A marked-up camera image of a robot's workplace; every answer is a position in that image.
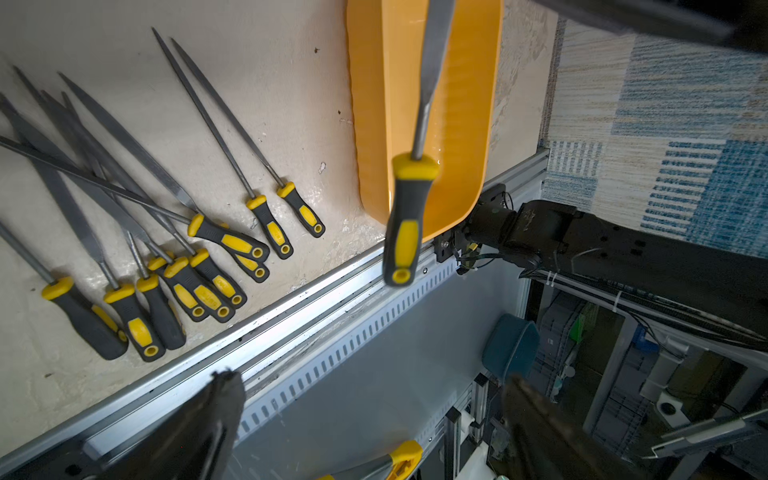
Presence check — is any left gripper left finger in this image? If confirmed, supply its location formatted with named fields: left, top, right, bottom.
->
left=101, top=370, right=245, bottom=479

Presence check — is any yellow plastic storage tray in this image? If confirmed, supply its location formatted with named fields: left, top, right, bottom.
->
left=345, top=0, right=504, bottom=244

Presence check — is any file tool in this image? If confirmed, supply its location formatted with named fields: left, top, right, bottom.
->
left=382, top=1, right=456, bottom=287
left=170, top=37, right=327, bottom=239
left=40, top=91, right=248, bottom=323
left=11, top=65, right=236, bottom=324
left=0, top=134, right=271, bottom=284
left=151, top=27, right=293, bottom=260
left=58, top=72, right=271, bottom=279
left=61, top=92, right=187, bottom=350
left=0, top=92, right=167, bottom=364

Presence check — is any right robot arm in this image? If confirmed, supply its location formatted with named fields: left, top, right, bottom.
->
left=452, top=1, right=767, bottom=351

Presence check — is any aluminium front rail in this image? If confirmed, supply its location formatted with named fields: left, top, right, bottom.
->
left=0, top=149, right=550, bottom=480

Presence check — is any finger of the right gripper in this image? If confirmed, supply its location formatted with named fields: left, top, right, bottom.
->
left=537, top=0, right=767, bottom=54

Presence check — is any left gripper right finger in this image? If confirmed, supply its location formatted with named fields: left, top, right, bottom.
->
left=502, top=375, right=638, bottom=479

